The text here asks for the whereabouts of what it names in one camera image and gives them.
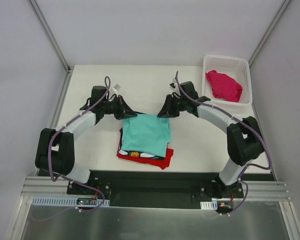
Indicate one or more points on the left white cable duct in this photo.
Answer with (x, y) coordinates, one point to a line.
(56, 201)

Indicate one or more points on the teal t shirt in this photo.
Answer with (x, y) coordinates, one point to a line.
(146, 133)

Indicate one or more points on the red t shirt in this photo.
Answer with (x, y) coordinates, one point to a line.
(162, 164)

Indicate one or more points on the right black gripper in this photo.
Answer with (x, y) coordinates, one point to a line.
(175, 105)

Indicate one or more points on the magenta t shirt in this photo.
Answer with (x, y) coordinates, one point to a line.
(224, 87)

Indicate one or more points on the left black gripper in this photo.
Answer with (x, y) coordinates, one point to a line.
(119, 107)

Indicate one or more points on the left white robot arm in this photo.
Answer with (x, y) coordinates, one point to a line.
(56, 147)

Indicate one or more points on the right white cable duct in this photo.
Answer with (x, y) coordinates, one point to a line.
(209, 205)

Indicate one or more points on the left aluminium frame post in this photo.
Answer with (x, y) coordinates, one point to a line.
(49, 35)

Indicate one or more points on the white plastic basket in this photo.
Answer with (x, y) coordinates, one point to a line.
(237, 68)

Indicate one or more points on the aluminium frame post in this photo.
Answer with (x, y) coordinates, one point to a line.
(269, 30)
(49, 35)

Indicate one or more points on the right aluminium frame post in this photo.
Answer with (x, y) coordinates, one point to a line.
(269, 30)

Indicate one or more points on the white cable duct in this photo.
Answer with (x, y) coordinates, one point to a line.
(209, 205)
(56, 201)

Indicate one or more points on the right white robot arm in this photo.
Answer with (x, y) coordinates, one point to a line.
(243, 135)

